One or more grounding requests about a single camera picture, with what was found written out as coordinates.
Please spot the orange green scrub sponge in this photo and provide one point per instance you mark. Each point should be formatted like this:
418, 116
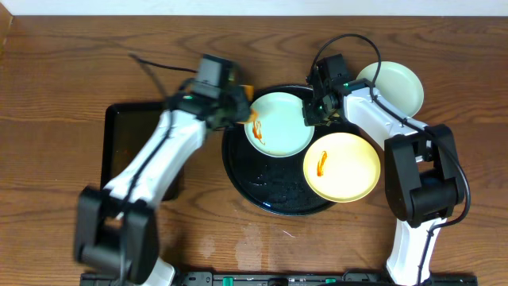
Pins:
250, 103

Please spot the black rectangular tray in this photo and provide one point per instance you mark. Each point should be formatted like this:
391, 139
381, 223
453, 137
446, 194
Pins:
128, 126

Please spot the pale blue plate back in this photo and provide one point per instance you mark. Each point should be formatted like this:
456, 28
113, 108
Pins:
279, 129

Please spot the yellow plate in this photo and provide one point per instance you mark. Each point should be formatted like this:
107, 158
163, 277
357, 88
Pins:
341, 167

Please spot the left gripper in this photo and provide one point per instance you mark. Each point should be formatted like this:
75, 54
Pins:
232, 110

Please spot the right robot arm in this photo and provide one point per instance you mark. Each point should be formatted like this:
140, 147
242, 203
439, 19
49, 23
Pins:
418, 163

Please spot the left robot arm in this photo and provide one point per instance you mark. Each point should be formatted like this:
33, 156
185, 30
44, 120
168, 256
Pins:
116, 229

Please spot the pale blue plate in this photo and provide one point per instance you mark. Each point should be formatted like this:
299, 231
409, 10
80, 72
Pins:
279, 129
401, 87

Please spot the pale blue plate front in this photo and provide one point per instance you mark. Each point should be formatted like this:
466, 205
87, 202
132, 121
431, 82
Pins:
401, 87

